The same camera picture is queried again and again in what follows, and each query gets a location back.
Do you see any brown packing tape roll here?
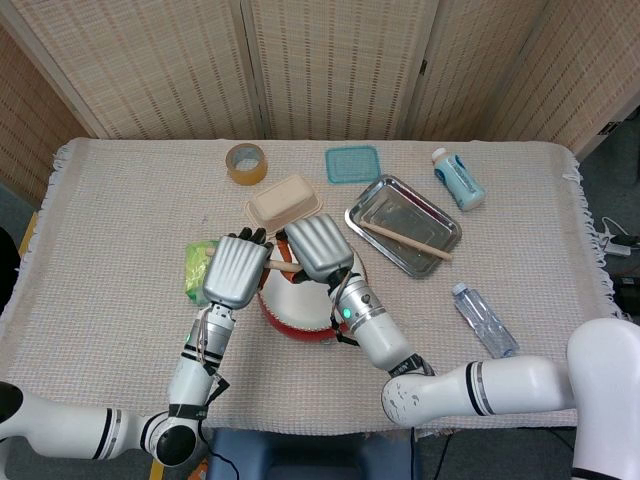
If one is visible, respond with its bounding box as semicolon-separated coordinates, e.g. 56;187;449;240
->
224;142;269;187

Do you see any wooden drumstick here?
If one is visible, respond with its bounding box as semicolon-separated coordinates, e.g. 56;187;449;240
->
198;243;303;275
360;220;453;261

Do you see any clear plastic water bottle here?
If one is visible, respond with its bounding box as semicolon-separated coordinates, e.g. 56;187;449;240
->
451;282;520;359

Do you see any stainless steel tray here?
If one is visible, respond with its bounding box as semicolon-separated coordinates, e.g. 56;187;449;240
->
343;174;462;279

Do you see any beige plastic food container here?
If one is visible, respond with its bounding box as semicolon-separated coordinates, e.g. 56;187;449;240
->
243;172;324;236

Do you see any dark blue padded seat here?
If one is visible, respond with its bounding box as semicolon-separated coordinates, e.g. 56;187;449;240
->
207;427;420;480

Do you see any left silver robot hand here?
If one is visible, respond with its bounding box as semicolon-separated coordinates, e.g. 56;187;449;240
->
201;227;275;309

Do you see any red drum with white skin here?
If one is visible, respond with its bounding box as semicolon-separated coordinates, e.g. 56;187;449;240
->
256;249;370;345

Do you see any green plastic snack packet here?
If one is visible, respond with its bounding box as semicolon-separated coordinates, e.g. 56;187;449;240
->
183;238;221;306

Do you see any teal plastic container lid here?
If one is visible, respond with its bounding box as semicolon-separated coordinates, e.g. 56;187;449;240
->
324;144;383;186

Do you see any black rounded object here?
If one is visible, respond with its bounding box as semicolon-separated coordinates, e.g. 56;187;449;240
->
0;227;24;314

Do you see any woven folding screen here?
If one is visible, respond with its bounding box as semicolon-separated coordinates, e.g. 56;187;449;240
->
0;0;640;201

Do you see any white and blue lotion bottle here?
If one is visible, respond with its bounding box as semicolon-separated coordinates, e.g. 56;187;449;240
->
431;147;487;213

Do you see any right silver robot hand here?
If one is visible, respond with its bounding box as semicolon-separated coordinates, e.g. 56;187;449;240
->
276;213;355;284

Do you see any white power strip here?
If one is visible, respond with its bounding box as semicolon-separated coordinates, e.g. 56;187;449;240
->
602;234;634;257

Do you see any beige woven tablecloth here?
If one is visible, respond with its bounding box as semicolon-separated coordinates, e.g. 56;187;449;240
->
0;137;632;432

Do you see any black equipment box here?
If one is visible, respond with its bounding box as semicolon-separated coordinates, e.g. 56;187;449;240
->
613;273;640;326

